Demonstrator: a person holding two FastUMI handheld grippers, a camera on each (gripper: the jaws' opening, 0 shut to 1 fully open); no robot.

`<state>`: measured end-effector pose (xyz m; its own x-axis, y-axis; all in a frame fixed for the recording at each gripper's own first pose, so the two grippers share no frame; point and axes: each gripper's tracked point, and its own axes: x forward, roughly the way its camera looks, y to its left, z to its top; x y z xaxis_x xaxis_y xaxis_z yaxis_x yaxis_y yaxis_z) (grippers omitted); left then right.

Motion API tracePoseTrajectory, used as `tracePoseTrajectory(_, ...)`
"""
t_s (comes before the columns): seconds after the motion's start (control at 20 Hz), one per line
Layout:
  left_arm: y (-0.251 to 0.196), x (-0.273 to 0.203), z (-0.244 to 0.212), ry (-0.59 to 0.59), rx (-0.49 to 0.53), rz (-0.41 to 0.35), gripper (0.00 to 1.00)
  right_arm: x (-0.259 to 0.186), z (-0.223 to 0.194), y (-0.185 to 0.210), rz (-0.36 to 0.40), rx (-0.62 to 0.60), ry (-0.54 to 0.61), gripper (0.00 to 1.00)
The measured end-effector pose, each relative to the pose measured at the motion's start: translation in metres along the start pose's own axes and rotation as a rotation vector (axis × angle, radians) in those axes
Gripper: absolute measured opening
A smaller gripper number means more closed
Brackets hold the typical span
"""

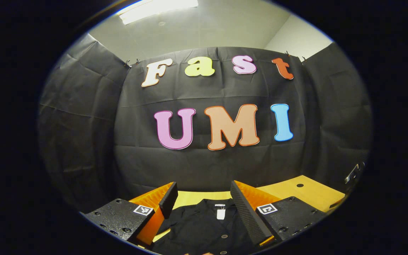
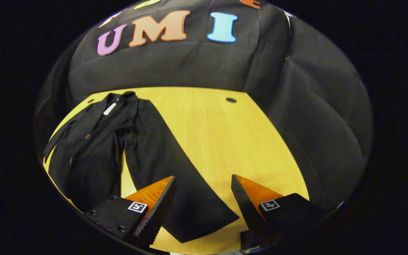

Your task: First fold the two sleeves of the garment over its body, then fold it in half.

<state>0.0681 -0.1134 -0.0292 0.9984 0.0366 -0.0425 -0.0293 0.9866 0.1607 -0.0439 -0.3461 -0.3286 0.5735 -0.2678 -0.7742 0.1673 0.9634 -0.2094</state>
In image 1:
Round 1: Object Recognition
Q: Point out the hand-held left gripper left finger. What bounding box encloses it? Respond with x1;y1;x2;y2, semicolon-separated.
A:
83;182;179;248

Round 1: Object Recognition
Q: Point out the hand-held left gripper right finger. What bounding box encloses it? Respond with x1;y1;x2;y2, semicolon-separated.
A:
230;180;327;247

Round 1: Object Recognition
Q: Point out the black button-up shirt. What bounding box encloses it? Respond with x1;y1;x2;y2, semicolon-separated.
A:
153;198;261;255

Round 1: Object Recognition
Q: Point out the black backdrop cloth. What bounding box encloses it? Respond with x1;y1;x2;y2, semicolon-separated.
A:
38;34;373;213

